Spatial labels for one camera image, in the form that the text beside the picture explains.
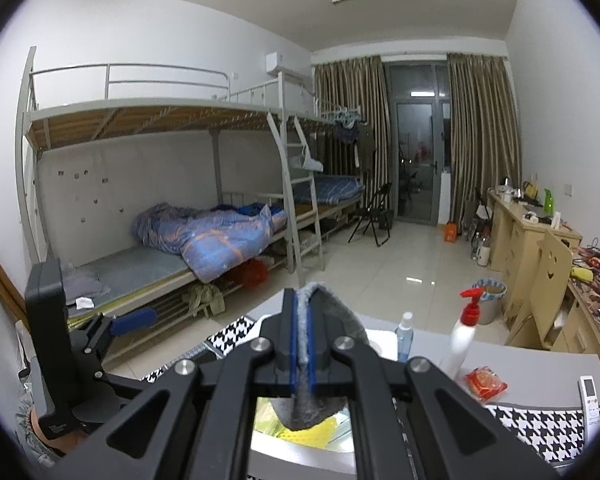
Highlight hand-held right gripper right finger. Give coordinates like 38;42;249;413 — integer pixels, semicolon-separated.
310;307;563;480

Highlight grey folded cloth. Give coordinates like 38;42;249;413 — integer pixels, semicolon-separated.
62;265;111;306

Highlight light wooden desk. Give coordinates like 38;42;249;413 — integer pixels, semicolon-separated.
565;255;600;361
487;187;583;286

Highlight white metal bunk bed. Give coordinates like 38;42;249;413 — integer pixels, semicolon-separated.
15;45;331;361
277;71;376;246

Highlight white air conditioner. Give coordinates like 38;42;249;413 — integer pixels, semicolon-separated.
265;51;311;83

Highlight brown striped curtain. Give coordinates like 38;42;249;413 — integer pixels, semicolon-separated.
314;57;393;211
447;52;523;241

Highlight white hanging cloth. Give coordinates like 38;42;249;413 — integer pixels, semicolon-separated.
290;152;325;173

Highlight olive cloth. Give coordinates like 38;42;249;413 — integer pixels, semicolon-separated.
182;282;226;318

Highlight black folding chair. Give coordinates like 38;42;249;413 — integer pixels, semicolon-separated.
347;181;395;247

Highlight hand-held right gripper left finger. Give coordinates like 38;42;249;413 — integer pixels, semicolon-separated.
50;287;298;480

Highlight dark hanging clothes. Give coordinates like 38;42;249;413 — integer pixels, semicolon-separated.
332;107;376;171

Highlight white remote control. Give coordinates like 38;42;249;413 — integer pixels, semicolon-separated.
579;375;600;428

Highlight person's left forearm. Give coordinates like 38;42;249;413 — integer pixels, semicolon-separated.
15;370;88;461

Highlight wooden chair smiley cutout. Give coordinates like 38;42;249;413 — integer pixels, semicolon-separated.
507;230;573;348

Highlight houndstooth table cloth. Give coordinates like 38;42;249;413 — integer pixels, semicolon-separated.
140;317;600;466

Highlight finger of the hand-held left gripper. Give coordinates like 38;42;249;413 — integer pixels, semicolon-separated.
109;308;159;337

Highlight white foam box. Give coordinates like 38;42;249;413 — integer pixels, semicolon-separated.
250;315;398;463

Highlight glass balcony door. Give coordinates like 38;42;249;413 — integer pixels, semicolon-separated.
385;60;453;226

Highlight white pump bottle red pump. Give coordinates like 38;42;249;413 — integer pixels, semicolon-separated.
440;288;482;378

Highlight grey felt cloth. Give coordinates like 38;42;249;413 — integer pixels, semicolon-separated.
275;282;368;432

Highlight red bag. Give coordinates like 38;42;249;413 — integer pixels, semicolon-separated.
230;258;270;288

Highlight lined trash bin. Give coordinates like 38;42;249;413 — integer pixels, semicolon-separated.
471;278;508;325

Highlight yellow mesh cloth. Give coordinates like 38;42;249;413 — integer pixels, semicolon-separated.
277;417;342;447

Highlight small clear spray bottle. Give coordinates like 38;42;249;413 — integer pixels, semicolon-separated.
394;311;416;363

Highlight blue checked bed sheet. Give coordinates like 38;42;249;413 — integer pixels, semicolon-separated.
310;175;365;206

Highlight red snack packet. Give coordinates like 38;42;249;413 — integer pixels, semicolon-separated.
464;366;508;402

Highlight blue checked quilt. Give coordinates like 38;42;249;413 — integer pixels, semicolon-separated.
132;202;288;283

